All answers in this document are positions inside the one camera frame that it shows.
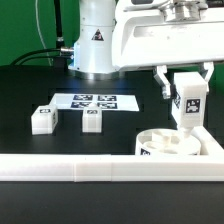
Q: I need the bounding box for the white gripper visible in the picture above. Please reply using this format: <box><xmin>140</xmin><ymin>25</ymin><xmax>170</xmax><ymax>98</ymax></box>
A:
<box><xmin>112</xmin><ymin>0</ymin><xmax>224</xmax><ymax>99</ymax></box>

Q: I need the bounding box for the white round stool seat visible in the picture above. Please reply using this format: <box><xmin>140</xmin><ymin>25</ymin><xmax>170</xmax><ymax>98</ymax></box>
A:
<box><xmin>135</xmin><ymin>129</ymin><xmax>201</xmax><ymax>156</ymax></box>

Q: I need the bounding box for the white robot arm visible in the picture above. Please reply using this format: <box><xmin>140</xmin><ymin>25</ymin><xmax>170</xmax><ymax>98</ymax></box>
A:
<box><xmin>70</xmin><ymin>0</ymin><xmax>224</xmax><ymax>98</ymax></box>

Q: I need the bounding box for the white marker sheet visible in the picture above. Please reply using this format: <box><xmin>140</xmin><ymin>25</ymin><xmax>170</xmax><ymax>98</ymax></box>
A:
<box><xmin>50</xmin><ymin>93</ymin><xmax>139</xmax><ymax>112</ymax></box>

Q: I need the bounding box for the white L-shaped fence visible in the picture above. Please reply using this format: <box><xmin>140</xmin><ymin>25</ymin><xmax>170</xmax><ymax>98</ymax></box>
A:
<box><xmin>0</xmin><ymin>126</ymin><xmax>224</xmax><ymax>182</ymax></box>

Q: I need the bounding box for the black cable bundle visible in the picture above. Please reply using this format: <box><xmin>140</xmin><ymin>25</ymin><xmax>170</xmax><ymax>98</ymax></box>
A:
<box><xmin>10</xmin><ymin>46</ymin><xmax>75</xmax><ymax>67</ymax></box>

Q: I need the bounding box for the thin white cable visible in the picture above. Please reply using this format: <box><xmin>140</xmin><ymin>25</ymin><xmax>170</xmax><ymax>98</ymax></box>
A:
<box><xmin>35</xmin><ymin>0</ymin><xmax>54</xmax><ymax>67</ymax></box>

